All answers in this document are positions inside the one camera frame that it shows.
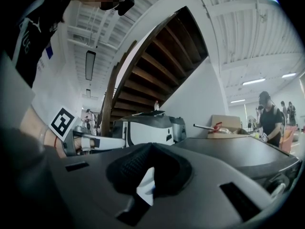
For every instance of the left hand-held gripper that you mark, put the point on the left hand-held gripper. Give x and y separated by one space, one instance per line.
62 124

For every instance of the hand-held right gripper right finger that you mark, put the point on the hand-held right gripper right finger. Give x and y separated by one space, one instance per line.
202 199

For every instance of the person's left forearm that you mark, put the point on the person's left forearm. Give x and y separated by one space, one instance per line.
33 125

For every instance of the dark wooden staircase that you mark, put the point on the dark wooden staircase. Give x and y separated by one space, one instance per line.
162 63

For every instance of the person's black printed shirt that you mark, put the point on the person's black printed shirt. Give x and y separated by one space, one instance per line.
28 44

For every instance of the pink chair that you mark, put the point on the pink chair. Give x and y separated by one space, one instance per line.
287 139

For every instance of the cardboard box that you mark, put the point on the cardboard box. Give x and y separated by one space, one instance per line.
226 125

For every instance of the blue wall sign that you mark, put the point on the blue wall sign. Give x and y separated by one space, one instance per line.
49 52

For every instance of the black head-worn camera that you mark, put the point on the black head-worn camera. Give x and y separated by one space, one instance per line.
126 5

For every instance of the small clear bottle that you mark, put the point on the small clear bottle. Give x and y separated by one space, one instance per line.
156 106

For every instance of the black framed ceiling lamp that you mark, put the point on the black framed ceiling lamp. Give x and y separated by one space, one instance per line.
90 65
88 93

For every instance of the silver metal box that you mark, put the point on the silver metal box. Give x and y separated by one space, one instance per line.
178 129

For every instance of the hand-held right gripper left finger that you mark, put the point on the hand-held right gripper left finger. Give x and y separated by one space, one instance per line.
90 187

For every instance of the white and black appliance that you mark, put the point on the white and black appliance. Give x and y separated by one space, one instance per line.
147 132

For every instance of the white tube ceiling light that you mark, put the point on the white tube ceiling light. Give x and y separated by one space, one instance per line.
237 101
253 81
289 75

